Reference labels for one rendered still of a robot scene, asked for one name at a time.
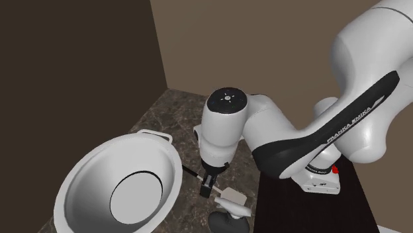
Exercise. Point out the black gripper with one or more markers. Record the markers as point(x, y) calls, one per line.
point(213, 170)

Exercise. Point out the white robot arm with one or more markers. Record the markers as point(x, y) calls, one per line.
point(226, 129)

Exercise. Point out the white curved object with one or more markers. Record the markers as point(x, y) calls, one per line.
point(237, 209)

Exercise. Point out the dark grey round object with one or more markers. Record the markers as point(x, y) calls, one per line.
point(222, 224)

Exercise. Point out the dark robot stand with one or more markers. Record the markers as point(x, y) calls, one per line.
point(306, 213)

